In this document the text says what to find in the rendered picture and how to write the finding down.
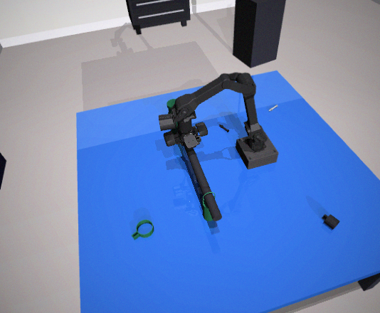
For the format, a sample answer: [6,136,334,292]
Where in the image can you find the dark green ring with short tab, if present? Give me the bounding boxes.
[132,220,154,240]

